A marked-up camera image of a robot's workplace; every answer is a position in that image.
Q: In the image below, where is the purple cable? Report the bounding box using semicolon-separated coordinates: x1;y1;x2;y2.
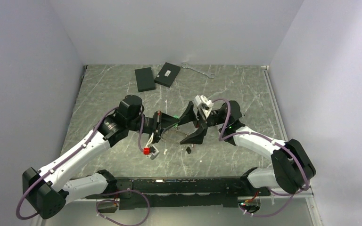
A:
210;98;311;218
15;106;150;226

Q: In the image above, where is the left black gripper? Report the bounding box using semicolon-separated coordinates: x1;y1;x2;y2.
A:
127;110;180;144

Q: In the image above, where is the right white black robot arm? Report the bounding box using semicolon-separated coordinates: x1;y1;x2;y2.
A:
178;100;316;195

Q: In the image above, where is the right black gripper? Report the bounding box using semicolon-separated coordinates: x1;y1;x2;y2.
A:
177;101;227;145

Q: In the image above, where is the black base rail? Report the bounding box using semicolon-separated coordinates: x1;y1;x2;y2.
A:
87;177;270;210

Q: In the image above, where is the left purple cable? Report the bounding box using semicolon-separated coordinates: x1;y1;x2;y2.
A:
15;106;150;226

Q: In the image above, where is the aluminium frame rail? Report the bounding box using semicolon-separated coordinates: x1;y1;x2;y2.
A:
39;179;314;202

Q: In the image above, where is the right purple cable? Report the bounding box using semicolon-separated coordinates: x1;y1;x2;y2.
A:
210;98;311;218

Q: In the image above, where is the silver wrench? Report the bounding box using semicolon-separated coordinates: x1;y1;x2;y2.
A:
181;62;215;79

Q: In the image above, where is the black flat box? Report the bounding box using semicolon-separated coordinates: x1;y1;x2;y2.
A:
134;67;156;92

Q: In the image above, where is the black box with label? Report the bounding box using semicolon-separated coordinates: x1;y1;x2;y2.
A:
154;62;181;88

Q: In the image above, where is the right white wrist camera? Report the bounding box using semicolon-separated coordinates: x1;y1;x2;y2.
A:
193;95;214;119

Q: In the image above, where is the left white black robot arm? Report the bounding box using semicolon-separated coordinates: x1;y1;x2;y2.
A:
16;95;180;220

